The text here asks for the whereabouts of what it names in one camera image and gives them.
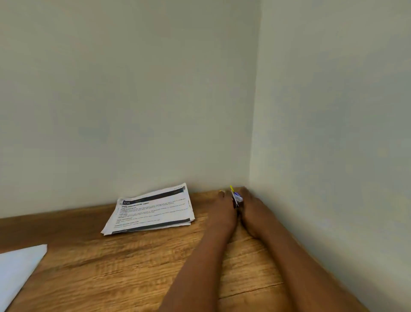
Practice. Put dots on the person's right hand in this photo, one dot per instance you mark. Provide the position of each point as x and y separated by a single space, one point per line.
254 214

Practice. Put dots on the person's left hand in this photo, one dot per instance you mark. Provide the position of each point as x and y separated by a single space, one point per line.
224 212

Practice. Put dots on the person's right fingers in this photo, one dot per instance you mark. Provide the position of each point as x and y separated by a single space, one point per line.
248 196

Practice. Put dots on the person's left fingers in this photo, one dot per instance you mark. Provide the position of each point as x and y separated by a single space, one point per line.
224 197

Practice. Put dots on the small stapler with yellow tip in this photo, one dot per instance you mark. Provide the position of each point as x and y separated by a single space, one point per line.
236 198

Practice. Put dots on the person's left forearm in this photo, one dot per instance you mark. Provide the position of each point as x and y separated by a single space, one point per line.
196 271

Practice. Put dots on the person's right forearm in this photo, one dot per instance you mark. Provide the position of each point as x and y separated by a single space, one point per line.
295 273

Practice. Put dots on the stack of printed paper sheets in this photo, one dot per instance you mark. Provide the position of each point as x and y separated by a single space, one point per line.
151 210

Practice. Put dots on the blank white paper sheet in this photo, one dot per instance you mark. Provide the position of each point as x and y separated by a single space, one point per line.
17 273

